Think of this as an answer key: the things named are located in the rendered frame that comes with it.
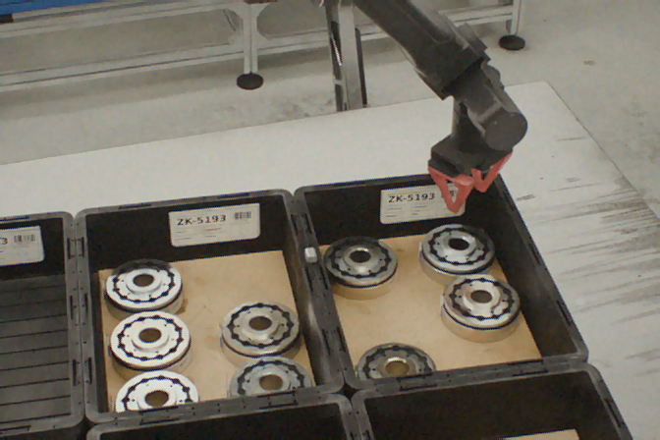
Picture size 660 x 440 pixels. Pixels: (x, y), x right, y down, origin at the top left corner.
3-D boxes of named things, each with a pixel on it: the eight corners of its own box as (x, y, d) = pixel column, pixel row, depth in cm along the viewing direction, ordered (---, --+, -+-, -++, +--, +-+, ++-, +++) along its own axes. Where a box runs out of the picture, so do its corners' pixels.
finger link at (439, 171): (494, 204, 173) (500, 148, 167) (463, 230, 169) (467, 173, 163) (455, 185, 177) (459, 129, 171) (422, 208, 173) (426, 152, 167)
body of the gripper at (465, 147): (513, 145, 170) (519, 98, 166) (467, 179, 164) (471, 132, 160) (473, 127, 174) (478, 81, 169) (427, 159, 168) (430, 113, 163)
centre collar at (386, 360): (372, 360, 161) (372, 357, 161) (410, 354, 162) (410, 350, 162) (383, 387, 157) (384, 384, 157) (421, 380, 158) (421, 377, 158)
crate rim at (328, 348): (76, 222, 175) (74, 208, 173) (291, 199, 179) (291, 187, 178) (87, 439, 144) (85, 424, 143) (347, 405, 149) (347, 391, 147)
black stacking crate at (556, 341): (293, 252, 185) (292, 191, 178) (488, 231, 190) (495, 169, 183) (347, 459, 155) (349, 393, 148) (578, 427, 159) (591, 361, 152)
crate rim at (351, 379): (291, 199, 179) (291, 187, 178) (495, 179, 184) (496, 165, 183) (347, 405, 149) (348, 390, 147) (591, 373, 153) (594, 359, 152)
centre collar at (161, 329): (130, 327, 165) (130, 323, 165) (168, 323, 166) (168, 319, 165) (132, 354, 161) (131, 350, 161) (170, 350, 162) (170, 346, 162)
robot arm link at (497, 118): (461, 16, 157) (409, 62, 159) (497, 63, 149) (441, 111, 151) (511, 71, 165) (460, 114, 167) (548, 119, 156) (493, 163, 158)
